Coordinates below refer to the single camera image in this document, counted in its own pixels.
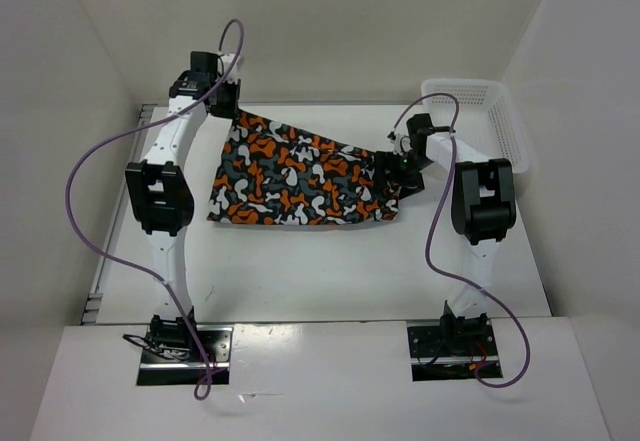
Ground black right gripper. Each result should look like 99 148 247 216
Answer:
372 150 434 199

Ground orange camouflage shorts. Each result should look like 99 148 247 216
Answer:
208 111 401 226

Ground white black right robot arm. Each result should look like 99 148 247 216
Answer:
376 114 517 354

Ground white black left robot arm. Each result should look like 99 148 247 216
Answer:
125 51 242 361

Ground white perforated plastic basket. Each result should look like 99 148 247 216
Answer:
421 78 530 174

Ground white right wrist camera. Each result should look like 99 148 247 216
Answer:
387 131 411 155

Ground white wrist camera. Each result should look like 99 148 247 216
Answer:
387 131 411 155
217 52 244 84

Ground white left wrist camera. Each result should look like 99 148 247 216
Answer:
217 52 244 84

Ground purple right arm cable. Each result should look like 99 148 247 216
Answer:
392 93 532 390

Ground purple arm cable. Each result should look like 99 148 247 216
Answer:
66 19 246 401
392 93 532 390

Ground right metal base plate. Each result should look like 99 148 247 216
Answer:
406 321 503 382

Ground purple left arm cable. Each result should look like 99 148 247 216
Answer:
66 19 246 401

